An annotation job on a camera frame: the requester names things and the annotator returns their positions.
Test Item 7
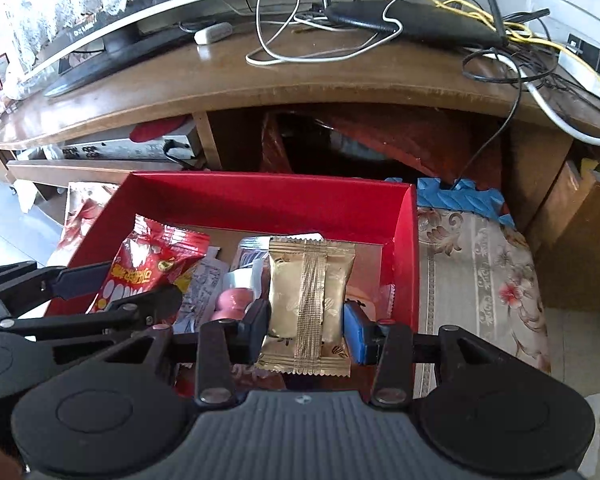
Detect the gold foil snack packet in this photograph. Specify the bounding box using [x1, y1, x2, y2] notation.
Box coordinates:
[254, 237, 357, 378]

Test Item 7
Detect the blue foam mat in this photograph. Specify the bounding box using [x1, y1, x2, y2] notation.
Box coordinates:
[385, 176, 516, 228]

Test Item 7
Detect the white charger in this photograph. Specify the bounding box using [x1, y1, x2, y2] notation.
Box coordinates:
[194, 22, 233, 45]

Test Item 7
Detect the brown cardboard box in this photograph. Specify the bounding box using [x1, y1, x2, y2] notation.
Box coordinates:
[525, 157, 600, 316]

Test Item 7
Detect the silver set-top box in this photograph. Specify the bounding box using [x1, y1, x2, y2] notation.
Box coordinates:
[60, 125, 201, 161]

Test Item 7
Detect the black cable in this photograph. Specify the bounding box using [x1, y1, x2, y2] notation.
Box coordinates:
[450, 7, 576, 191]

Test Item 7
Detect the red snack packet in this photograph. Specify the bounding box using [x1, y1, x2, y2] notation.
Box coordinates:
[87, 214, 212, 316]

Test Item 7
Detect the wooden television stand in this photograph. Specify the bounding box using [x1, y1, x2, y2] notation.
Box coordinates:
[0, 15, 600, 233]

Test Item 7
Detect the white spicy strip packet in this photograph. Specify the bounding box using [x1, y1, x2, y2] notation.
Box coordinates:
[172, 245, 241, 333]

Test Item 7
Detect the white lace cloth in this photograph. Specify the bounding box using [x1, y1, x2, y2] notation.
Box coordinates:
[0, 0, 153, 91]

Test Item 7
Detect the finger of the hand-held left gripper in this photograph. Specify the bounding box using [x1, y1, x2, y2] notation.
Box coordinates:
[0, 285, 183, 366]
[0, 261, 115, 313]

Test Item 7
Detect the thick white cable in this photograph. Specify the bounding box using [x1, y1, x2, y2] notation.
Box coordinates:
[465, 47, 600, 147]

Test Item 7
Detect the red pouch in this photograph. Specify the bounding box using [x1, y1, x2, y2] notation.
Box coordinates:
[129, 117, 193, 143]

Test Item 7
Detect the black router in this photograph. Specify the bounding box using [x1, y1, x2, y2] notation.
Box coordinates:
[312, 0, 551, 48]

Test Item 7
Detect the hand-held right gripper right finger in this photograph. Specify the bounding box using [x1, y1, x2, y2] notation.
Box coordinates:
[344, 302, 521, 407]

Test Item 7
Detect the white power strip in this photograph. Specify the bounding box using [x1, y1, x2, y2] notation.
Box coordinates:
[557, 47, 600, 96]

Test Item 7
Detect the red gift bag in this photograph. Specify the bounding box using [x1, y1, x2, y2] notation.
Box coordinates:
[260, 107, 503, 191]

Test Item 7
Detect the thin white cable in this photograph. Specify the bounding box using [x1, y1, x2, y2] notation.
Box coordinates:
[245, 0, 403, 67]

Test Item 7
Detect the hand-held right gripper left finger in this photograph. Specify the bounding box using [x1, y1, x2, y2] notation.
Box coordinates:
[97, 300, 273, 407]

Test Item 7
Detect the black power adapter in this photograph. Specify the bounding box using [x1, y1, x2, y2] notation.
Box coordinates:
[567, 34, 600, 73]

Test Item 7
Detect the white paper sheet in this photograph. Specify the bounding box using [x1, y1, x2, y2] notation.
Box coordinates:
[577, 392, 600, 478]

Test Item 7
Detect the red cardboard box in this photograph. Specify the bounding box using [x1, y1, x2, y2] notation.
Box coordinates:
[45, 171, 421, 403]

